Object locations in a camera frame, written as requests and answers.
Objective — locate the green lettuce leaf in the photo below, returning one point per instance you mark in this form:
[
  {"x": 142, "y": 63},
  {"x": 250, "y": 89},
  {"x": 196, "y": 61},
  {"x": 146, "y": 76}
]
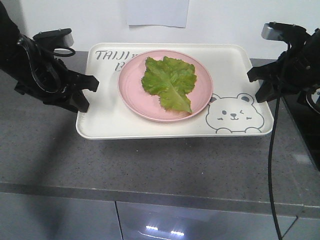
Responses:
[{"x": 171, "y": 80}]

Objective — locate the lavender lower cabinet doors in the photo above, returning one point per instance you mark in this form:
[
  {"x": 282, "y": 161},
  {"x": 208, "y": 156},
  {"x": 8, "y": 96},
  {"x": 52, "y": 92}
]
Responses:
[{"x": 31, "y": 217}]

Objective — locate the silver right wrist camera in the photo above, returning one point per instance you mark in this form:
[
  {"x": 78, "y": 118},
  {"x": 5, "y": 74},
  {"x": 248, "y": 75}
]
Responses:
[{"x": 282, "y": 32}]

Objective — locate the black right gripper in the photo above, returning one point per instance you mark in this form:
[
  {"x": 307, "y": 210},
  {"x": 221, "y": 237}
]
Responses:
[{"x": 296, "y": 69}]

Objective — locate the white paper sheet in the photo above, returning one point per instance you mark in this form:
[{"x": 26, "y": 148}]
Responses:
[{"x": 169, "y": 13}]

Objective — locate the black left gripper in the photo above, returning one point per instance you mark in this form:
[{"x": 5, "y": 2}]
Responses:
[{"x": 46, "y": 77}]

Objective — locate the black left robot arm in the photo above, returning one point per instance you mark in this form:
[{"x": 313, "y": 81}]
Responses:
[{"x": 9, "y": 55}]

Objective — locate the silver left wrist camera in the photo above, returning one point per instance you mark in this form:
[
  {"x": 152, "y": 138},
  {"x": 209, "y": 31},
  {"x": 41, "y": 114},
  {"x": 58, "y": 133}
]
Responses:
[{"x": 61, "y": 37}]

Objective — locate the pink round plate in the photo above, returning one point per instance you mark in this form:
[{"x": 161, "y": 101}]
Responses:
[{"x": 148, "y": 106}]

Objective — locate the black induction cooktop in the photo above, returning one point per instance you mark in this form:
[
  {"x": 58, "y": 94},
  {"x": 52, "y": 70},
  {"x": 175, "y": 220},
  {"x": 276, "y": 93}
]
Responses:
[{"x": 304, "y": 108}]

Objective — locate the cream bear serving tray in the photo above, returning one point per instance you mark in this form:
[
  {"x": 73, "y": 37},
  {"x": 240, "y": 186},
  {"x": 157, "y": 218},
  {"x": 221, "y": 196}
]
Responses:
[{"x": 232, "y": 110}]

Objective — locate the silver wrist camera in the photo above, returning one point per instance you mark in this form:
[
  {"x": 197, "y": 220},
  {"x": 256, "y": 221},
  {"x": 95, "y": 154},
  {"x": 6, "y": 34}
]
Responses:
[
  {"x": 61, "y": 37},
  {"x": 282, "y": 32}
]

